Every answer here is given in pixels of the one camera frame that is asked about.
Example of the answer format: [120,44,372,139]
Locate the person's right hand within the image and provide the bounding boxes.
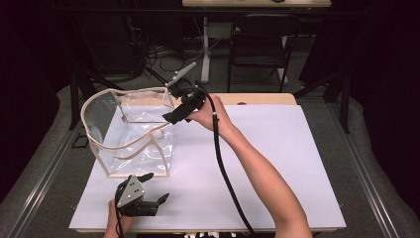
[185,93,237,140]

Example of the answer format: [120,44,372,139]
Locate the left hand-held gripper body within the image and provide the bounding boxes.
[115,175,158,218]

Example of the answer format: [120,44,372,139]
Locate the floor cables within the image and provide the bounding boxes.
[145,36,206,72]

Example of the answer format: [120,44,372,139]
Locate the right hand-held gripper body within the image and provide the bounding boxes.
[165,61,207,112]

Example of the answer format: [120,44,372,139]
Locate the clear bag with beige trim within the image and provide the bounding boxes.
[80,86,177,179]

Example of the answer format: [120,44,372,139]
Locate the black metal stand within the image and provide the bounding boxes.
[67,63,115,132]
[292,63,352,135]

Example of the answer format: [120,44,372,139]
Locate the person's left hand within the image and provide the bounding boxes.
[106,199,136,231]

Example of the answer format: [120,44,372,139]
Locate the white-legged desk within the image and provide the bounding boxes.
[181,0,333,84]

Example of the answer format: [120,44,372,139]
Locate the wooden table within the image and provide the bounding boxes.
[74,92,345,234]

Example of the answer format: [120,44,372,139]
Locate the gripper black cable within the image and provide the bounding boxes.
[184,84,256,236]
[114,187,125,238]

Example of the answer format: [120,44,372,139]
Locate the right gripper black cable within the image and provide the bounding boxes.
[184,84,256,236]

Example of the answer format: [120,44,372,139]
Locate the grey floor rail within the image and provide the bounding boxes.
[325,98,401,238]
[6,123,85,238]

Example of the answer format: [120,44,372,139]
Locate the white table mat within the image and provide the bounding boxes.
[68,104,348,232]

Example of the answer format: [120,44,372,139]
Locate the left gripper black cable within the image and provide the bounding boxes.
[114,187,125,238]

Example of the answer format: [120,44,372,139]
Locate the black folding chair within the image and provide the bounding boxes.
[226,13,303,94]

